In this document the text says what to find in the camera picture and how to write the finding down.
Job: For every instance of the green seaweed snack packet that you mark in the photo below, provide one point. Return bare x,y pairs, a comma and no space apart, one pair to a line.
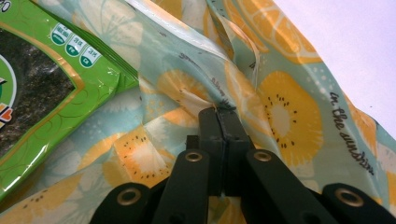
93,77

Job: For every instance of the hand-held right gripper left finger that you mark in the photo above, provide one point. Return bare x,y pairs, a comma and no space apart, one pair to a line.
211,146

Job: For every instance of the white table mat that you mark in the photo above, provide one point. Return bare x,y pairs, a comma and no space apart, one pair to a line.
358,46

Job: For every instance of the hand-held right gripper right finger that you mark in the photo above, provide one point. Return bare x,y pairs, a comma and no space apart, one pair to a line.
236,140

